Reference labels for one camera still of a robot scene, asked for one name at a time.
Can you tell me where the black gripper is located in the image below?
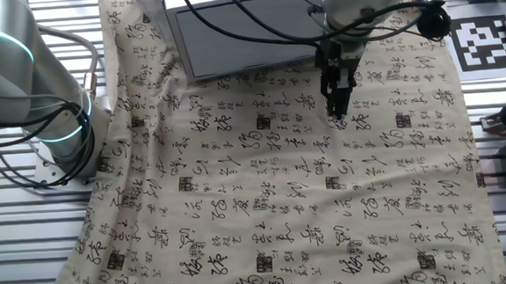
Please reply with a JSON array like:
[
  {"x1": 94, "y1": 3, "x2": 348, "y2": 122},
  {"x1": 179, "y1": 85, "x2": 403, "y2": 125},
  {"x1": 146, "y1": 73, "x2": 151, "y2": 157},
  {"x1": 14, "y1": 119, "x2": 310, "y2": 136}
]
[{"x1": 314, "y1": 36, "x2": 372, "y2": 122}]

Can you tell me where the grey panel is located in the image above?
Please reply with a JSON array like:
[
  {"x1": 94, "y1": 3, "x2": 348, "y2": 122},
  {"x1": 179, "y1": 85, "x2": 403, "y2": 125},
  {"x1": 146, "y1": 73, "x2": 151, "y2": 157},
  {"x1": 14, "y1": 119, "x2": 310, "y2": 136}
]
[{"x1": 163, "y1": 0, "x2": 334, "y2": 84}]

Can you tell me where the beige calligraphy print tablecloth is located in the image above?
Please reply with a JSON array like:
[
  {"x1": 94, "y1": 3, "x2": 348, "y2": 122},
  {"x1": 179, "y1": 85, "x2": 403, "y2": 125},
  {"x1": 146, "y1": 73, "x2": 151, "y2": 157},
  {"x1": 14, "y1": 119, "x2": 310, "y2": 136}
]
[{"x1": 19, "y1": 0, "x2": 506, "y2": 284}]

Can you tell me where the black and white marker tag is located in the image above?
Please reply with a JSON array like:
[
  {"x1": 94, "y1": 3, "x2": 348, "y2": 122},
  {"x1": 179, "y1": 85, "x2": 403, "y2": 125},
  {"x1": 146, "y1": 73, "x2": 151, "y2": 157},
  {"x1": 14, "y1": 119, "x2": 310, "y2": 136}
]
[{"x1": 445, "y1": 11, "x2": 506, "y2": 83}]

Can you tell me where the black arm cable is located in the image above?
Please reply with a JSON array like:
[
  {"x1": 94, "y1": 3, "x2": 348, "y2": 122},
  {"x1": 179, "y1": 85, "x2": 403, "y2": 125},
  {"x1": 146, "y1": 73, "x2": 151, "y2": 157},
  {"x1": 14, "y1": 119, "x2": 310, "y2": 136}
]
[{"x1": 177, "y1": 0, "x2": 453, "y2": 59}]

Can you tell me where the grey base cable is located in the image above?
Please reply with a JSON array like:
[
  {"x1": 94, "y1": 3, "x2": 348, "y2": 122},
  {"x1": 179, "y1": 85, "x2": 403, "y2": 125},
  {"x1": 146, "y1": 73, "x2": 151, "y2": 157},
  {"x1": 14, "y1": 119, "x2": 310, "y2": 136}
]
[{"x1": 36, "y1": 20, "x2": 103, "y2": 104}]

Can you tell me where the black base cable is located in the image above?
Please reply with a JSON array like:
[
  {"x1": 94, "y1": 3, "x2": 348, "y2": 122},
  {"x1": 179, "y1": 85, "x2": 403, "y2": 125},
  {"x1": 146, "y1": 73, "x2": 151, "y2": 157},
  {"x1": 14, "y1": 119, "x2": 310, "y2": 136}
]
[{"x1": 0, "y1": 98, "x2": 101, "y2": 192}]

